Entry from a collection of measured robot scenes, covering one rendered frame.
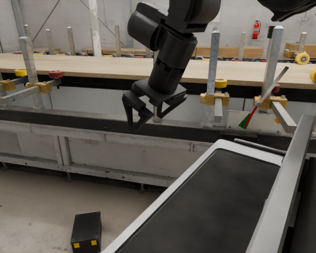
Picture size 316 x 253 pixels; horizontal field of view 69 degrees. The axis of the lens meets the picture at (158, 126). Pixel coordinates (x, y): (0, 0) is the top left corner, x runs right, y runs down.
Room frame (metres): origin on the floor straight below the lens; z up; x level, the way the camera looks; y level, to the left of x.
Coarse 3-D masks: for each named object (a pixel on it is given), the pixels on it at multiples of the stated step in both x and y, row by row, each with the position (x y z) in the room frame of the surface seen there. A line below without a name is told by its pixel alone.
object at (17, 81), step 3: (18, 78) 1.49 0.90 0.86; (21, 78) 1.49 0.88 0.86; (24, 78) 1.51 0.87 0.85; (27, 78) 1.53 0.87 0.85; (15, 81) 1.44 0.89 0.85; (18, 81) 1.46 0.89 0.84; (21, 81) 1.48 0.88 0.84; (24, 81) 1.50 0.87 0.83; (27, 81) 1.53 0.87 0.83; (0, 84) 1.33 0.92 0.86; (15, 84) 1.43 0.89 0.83; (0, 87) 1.33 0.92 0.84; (3, 87) 1.35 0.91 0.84
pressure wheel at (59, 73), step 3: (51, 72) 1.43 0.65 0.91; (54, 72) 1.43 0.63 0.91; (57, 72) 1.44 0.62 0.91; (60, 72) 1.45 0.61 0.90; (51, 75) 1.43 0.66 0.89; (54, 75) 1.43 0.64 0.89; (57, 75) 1.43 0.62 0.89; (60, 75) 1.45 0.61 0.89; (54, 78) 1.46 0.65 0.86; (57, 78) 1.46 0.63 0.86; (57, 87) 1.46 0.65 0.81
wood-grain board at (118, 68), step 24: (48, 72) 1.53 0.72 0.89; (72, 72) 1.49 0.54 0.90; (96, 72) 1.46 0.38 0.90; (120, 72) 1.46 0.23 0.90; (144, 72) 1.46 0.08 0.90; (192, 72) 1.46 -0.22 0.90; (216, 72) 1.46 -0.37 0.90; (240, 72) 1.46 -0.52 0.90; (264, 72) 1.46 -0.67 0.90; (288, 72) 1.46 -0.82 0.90
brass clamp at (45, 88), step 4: (28, 84) 1.31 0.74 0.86; (32, 84) 1.30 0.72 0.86; (36, 84) 1.30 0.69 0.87; (40, 84) 1.29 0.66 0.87; (44, 84) 1.29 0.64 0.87; (48, 84) 1.31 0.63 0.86; (40, 88) 1.29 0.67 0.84; (44, 88) 1.29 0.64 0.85; (48, 88) 1.31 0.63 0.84; (40, 92) 1.29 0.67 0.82; (44, 92) 1.29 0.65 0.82
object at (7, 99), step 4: (52, 80) 1.43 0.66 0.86; (56, 80) 1.44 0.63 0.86; (60, 80) 1.48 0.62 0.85; (52, 84) 1.40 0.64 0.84; (56, 84) 1.43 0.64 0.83; (28, 88) 1.24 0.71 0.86; (32, 88) 1.24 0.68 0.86; (36, 88) 1.26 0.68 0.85; (16, 92) 1.16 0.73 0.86; (20, 92) 1.16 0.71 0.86; (24, 92) 1.18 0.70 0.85; (28, 92) 1.20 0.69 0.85; (32, 92) 1.23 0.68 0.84; (36, 92) 1.26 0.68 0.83; (4, 96) 1.09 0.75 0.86; (8, 96) 1.09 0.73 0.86; (12, 96) 1.10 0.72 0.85; (16, 96) 1.12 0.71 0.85; (20, 96) 1.15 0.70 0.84; (24, 96) 1.17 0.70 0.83; (4, 100) 1.06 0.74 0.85; (8, 100) 1.07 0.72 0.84; (12, 100) 1.09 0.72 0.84; (16, 100) 1.12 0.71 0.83
